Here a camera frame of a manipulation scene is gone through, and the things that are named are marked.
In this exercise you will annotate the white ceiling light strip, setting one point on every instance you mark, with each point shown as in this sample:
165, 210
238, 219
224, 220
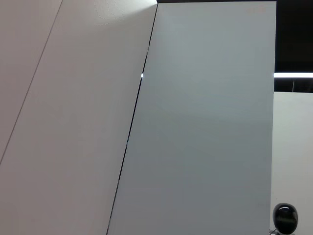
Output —
293, 75

